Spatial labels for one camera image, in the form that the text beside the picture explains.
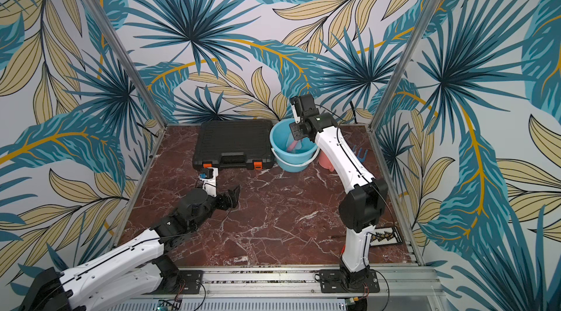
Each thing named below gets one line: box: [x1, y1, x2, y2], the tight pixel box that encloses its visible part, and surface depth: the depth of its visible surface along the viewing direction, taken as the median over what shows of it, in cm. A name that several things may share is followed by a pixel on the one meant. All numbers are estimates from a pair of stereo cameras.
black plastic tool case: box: [192, 118, 276, 171], surface depth 100 cm
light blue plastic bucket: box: [269, 118, 320, 174], surface depth 93 cm
